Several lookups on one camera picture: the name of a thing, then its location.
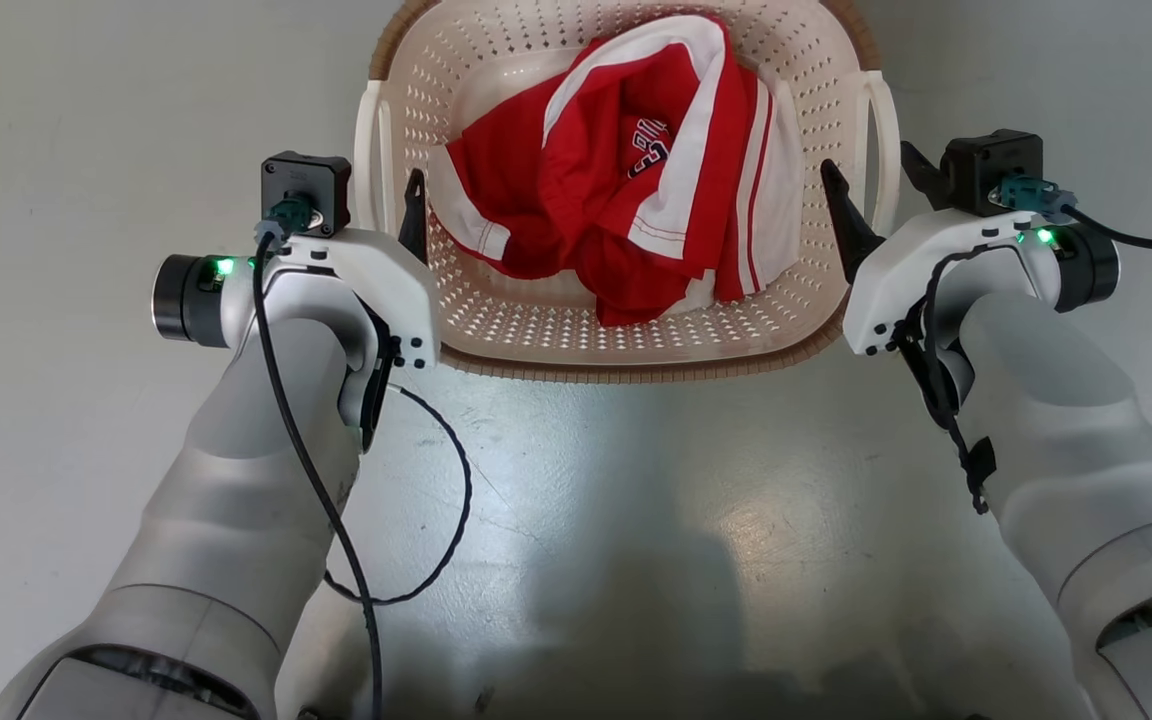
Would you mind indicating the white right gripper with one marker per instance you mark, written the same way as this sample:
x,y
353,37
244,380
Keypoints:
x,y
896,280

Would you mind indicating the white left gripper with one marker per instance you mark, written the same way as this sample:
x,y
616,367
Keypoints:
x,y
386,275

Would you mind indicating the cream perforated laundry basket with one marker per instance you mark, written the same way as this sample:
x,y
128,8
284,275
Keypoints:
x,y
536,340

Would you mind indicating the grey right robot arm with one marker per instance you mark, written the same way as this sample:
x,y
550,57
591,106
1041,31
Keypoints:
x,y
1086,450

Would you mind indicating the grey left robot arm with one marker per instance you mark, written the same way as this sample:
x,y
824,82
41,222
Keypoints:
x,y
226,520

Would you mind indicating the red and white jersey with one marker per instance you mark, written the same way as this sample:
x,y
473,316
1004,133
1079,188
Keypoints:
x,y
586,180

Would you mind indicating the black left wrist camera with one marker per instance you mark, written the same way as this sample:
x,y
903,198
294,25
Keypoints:
x,y
321,180

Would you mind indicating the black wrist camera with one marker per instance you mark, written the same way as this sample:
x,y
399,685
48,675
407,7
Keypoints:
x,y
321,180
986,165

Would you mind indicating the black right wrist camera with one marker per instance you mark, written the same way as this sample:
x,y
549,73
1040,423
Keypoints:
x,y
986,165

